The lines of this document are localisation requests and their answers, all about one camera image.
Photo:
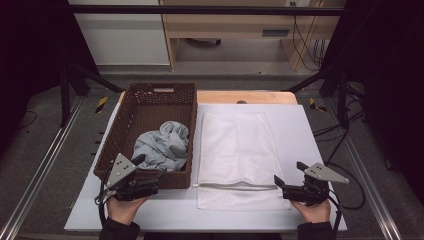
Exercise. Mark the grey garment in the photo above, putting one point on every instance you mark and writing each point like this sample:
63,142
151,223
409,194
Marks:
163,146

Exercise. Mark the black metal stand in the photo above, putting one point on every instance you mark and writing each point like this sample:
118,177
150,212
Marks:
342,100
65,96

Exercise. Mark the wooden table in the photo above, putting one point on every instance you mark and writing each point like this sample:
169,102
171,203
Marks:
260,97

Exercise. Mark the white mesh laundry bag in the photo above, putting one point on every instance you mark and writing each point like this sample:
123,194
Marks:
236,150

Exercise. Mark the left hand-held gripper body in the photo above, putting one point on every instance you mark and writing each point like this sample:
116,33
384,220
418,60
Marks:
121,170

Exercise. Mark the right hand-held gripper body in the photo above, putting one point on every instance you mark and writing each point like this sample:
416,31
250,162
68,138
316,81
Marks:
321,173

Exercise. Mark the white cabinet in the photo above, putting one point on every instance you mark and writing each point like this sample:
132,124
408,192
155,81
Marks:
123,40

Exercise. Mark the metal floor rail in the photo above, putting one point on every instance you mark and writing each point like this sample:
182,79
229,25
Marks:
370,186
40,170

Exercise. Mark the black curtain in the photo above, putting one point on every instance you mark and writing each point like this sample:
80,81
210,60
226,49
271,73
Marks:
390,66
30,50

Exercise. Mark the brown wicker basket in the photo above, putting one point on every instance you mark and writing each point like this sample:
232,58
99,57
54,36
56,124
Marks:
146,110

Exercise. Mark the wooden desk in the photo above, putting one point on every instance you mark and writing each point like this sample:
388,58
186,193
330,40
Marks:
233,25

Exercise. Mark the black horizontal bar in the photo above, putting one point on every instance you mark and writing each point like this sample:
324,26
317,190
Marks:
200,10

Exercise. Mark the white foam board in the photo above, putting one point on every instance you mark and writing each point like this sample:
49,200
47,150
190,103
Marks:
300,133

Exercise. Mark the person's right hand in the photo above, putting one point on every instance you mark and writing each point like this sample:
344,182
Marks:
315,213

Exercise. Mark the person's left hand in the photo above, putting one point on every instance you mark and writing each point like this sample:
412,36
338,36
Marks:
123,210

